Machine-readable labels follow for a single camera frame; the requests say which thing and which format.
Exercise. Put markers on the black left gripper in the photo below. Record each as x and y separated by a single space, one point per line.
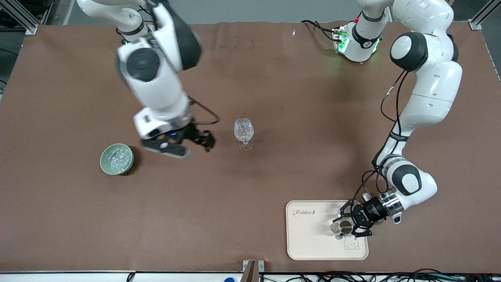
371 212

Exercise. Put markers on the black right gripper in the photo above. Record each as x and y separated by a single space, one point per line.
193 133

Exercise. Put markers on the metal jigger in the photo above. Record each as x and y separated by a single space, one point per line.
344 227

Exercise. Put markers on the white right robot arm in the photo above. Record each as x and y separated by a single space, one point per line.
156 86

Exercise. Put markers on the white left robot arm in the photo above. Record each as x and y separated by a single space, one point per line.
430 90

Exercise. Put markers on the clear wine glass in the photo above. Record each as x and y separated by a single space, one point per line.
244 131

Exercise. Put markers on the clear ice cubes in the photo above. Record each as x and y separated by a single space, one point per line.
118 158

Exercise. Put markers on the cream rabbit print tray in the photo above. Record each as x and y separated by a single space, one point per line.
313 239

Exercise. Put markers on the brown table cover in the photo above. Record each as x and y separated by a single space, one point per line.
195 215

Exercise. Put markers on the green ceramic bowl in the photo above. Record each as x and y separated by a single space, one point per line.
104 164

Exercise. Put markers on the metal bracket with brown post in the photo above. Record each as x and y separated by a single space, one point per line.
250 270

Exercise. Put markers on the aluminium frame profile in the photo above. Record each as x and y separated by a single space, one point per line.
23 17
483 15

